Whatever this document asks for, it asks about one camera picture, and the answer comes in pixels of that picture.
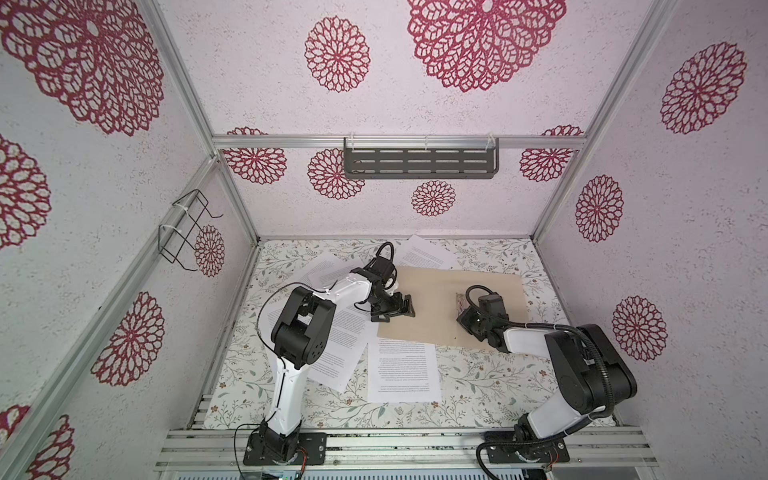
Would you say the brown cardboard folder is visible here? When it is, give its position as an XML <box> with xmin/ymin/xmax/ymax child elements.
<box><xmin>377</xmin><ymin>266</ymin><xmax>528</xmax><ymax>351</ymax></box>

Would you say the printed paper sheet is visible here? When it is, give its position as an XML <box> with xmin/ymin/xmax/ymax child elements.
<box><xmin>308</xmin><ymin>307</ymin><xmax>379</xmax><ymax>393</ymax></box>
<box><xmin>367</xmin><ymin>337</ymin><xmax>442</xmax><ymax>403</ymax></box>
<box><xmin>287</xmin><ymin>252</ymin><xmax>355</xmax><ymax>290</ymax></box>
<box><xmin>311</xmin><ymin>261</ymin><xmax>370</xmax><ymax>292</ymax></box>
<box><xmin>395</xmin><ymin>235</ymin><xmax>458</xmax><ymax>270</ymax></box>

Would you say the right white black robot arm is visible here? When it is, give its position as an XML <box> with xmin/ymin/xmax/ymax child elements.
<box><xmin>457</xmin><ymin>285</ymin><xmax>637</xmax><ymax>479</ymax></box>

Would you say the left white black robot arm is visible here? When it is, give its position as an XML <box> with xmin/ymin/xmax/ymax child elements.
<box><xmin>242</xmin><ymin>241</ymin><xmax>415</xmax><ymax>466</ymax></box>

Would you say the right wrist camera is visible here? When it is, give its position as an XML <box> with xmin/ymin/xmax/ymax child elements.
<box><xmin>478</xmin><ymin>292</ymin><xmax>509</xmax><ymax>322</ymax></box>

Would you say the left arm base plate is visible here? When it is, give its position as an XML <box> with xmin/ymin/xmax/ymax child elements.
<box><xmin>242</xmin><ymin>432</ymin><xmax>328</xmax><ymax>466</ymax></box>

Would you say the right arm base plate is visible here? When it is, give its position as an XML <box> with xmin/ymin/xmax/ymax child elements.
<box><xmin>483</xmin><ymin>431</ymin><xmax>571</xmax><ymax>464</ymax></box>

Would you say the dark grey wall shelf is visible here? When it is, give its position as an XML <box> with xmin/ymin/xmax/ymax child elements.
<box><xmin>342</xmin><ymin>138</ymin><xmax>499</xmax><ymax>180</ymax></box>

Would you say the black wire wall rack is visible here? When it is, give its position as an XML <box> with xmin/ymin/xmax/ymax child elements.
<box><xmin>156</xmin><ymin>189</ymin><xmax>223</xmax><ymax>272</ymax></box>

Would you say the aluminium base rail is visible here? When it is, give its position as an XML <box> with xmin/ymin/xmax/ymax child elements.
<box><xmin>152</xmin><ymin>427</ymin><xmax>659</xmax><ymax>473</ymax></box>

